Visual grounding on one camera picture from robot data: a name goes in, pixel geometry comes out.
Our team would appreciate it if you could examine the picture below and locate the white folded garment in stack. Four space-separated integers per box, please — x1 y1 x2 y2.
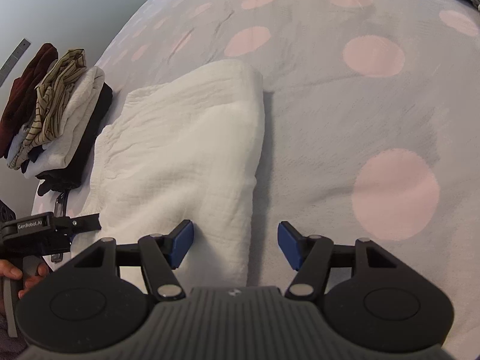
24 66 105 179

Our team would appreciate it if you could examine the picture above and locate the grey pink-dotted bedspread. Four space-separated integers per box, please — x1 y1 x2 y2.
31 0 480 360

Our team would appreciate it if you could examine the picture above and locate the grey wall switch plate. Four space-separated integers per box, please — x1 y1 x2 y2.
0 38 31 86

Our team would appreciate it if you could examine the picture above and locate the black folded garment in stack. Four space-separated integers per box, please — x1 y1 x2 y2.
37 84 113 197

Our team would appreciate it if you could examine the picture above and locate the person's left hand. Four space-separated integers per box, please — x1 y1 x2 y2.
0 259 50 298

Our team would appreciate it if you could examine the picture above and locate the white textured garment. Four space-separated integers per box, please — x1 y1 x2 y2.
71 59 265 289

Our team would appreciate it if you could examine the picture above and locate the tan striped folded garment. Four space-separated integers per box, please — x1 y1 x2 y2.
8 48 87 170

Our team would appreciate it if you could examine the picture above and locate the dark red folded garment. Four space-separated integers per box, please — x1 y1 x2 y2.
1 43 59 157

